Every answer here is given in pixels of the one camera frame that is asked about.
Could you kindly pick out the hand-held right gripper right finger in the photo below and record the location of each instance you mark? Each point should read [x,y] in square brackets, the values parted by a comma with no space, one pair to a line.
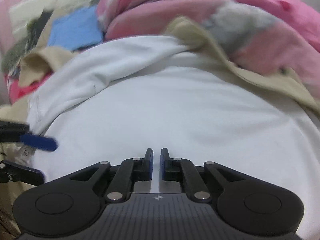
[163,162]

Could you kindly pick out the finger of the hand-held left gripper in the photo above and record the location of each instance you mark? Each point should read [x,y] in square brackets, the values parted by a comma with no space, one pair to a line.
[25,173]
[40,142]

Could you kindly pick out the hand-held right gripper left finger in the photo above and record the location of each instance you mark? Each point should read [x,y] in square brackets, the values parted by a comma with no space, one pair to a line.
[150,162]

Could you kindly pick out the beige zip jacket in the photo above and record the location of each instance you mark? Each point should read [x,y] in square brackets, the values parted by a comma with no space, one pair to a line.
[175,105]

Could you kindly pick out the pink floral fleece blanket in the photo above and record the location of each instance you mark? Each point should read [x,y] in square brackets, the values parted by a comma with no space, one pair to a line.
[22,90]

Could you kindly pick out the dark green cloth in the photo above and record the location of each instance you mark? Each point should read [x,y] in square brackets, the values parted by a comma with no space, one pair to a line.
[27,40]

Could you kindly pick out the blue folded cloth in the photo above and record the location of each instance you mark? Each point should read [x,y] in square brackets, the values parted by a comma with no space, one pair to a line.
[75,30]

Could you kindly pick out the pink padded headboard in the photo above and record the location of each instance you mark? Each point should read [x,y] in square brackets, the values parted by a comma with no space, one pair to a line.
[30,0]

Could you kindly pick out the pink printed quilt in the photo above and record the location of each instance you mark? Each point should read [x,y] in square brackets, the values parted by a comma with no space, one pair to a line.
[250,17]

